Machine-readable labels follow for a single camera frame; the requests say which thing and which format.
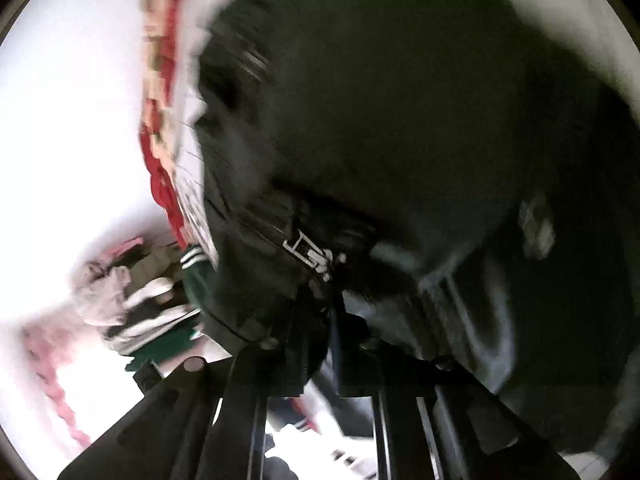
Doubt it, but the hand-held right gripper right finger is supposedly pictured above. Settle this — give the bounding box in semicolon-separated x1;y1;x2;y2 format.
330;305;583;480

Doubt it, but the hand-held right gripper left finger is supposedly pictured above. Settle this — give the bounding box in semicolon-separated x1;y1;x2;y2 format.
56;294;331;480

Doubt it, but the large black garment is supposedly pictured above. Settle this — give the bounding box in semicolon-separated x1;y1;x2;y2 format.
192;0;640;466

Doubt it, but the green white-striped garment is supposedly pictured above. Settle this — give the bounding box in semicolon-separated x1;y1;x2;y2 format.
125;245;221;372

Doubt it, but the pink cloth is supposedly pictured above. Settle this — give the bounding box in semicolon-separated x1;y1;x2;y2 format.
70;237;146;326

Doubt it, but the white striped cloth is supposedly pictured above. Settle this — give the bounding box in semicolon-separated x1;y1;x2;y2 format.
170;25;221;266

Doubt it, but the red patterned blanket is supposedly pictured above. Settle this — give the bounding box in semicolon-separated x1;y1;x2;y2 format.
136;0;226;248

